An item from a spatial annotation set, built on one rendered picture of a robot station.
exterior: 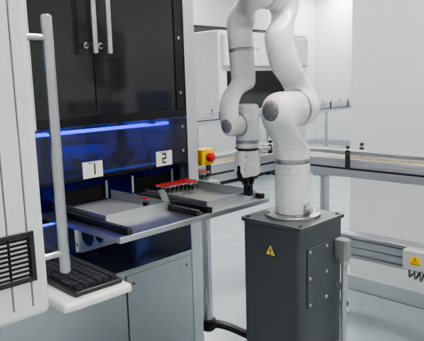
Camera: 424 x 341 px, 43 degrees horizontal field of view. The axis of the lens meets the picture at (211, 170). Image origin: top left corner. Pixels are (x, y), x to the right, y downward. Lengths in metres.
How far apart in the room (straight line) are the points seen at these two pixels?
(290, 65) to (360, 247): 1.24
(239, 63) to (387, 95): 1.49
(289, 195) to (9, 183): 0.94
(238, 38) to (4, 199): 1.03
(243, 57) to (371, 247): 1.25
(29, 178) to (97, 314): 0.99
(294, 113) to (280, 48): 0.22
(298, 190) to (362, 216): 1.65
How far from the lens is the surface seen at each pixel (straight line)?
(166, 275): 2.30
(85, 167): 1.97
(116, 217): 1.75
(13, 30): 1.23
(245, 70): 1.91
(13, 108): 1.22
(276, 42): 1.80
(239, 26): 1.92
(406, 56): 3.20
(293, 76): 1.82
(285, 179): 1.79
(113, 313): 2.18
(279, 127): 1.73
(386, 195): 3.31
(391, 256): 2.70
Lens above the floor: 1.32
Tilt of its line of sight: 9 degrees down
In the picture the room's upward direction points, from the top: 2 degrees counter-clockwise
